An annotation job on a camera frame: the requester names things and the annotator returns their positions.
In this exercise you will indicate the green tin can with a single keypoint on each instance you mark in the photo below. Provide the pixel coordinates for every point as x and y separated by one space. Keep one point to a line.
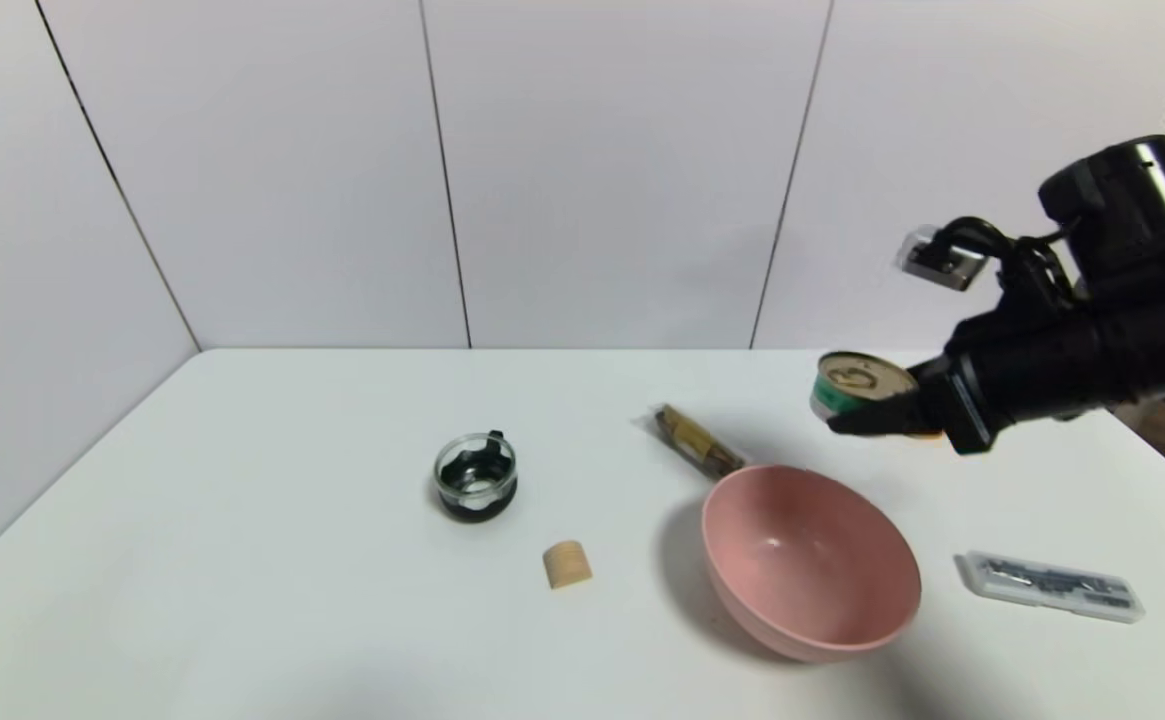
847 385

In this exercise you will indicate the brown snack packet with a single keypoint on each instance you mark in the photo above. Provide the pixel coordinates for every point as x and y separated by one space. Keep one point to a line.
694 442

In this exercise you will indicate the glass cup with black sleeve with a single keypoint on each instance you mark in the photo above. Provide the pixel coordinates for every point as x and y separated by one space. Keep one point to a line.
475 480

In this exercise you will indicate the small wooden cylinder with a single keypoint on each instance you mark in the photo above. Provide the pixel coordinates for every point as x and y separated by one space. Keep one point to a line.
567 565

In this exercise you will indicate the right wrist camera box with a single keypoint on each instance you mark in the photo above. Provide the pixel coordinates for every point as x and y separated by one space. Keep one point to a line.
940 258

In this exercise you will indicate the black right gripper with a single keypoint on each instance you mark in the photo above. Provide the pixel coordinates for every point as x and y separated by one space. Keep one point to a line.
964 410

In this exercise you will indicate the clear plastic drill bit case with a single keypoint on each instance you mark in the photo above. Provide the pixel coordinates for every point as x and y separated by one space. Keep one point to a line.
1052 585

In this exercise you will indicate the pink bowl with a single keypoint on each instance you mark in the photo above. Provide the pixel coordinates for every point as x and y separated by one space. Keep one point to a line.
812 570

